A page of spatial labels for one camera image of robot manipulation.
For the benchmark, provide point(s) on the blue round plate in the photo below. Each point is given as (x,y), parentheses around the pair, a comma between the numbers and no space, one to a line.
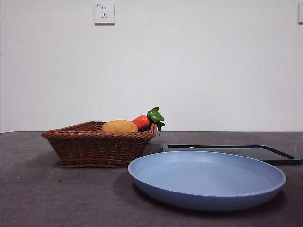
(206,179)

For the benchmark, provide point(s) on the orange carrot with green leaves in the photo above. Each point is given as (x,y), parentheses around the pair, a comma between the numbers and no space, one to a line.
(142,121)

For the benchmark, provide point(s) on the tan potato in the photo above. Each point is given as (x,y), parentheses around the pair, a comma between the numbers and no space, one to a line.
(119,126)

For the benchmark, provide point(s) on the brown wicker basket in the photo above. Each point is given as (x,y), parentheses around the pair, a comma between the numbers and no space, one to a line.
(94,149)

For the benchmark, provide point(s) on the white wall power socket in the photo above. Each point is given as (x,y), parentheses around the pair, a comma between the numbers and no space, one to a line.
(104,14)

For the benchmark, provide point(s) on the white wall plate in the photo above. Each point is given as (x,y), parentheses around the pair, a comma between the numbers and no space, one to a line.
(300,13)

